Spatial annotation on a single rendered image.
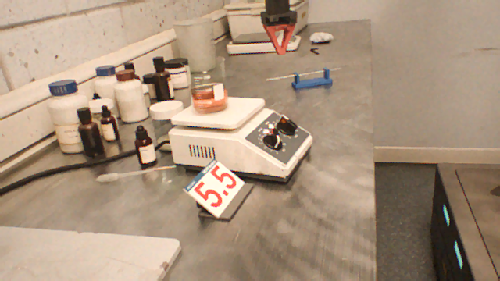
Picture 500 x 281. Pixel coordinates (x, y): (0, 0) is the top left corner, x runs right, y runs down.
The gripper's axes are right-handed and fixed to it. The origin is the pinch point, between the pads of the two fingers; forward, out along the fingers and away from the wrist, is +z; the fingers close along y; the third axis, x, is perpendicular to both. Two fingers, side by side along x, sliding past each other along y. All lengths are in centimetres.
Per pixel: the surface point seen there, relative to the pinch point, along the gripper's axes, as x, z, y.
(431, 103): 94, 53, -76
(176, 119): -27.1, 0.4, 36.0
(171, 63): -26.6, 2.3, -15.6
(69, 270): -41, 8, 58
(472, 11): 106, 11, -70
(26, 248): -47, 8, 52
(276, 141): -13.5, 3.5, 44.2
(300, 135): -8.0, 5.8, 38.5
